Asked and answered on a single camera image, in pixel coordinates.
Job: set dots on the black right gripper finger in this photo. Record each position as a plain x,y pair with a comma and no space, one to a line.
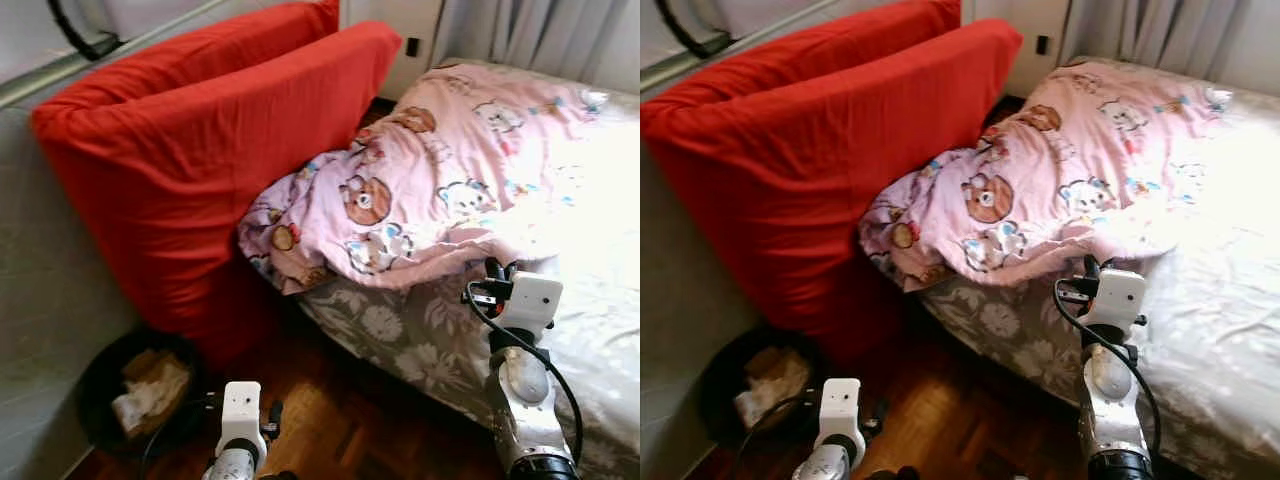
494,268
1092,265

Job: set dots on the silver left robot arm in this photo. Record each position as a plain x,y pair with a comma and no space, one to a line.
825,465
235,465

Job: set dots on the pink cartoon print blanket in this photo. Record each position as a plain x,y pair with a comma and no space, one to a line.
1070,165
440,170

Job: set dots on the brown cardboard piece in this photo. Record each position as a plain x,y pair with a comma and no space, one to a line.
160,372
780,368

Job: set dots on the grey floral bed sheet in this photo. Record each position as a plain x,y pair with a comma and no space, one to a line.
600,330
1220,330

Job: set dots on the crumpled white paper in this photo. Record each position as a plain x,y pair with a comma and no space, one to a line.
135,410
755,407

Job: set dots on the black round trash bin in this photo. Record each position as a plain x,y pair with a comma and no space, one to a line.
715,400
95,400

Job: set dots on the grey curtain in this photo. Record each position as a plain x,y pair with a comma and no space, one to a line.
540,35
1170,35

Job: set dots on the red pillow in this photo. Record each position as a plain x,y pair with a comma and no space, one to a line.
800,180
820,45
200,50
180,180

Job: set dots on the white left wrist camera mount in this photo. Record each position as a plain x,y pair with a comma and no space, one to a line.
840,405
240,410

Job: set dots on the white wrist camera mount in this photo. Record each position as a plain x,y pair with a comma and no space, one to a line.
240,410
535,300
840,405
1120,298

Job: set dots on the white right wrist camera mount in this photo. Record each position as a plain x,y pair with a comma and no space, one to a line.
1120,298
535,300

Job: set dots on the black wall switch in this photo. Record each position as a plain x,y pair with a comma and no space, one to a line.
1042,45
413,47

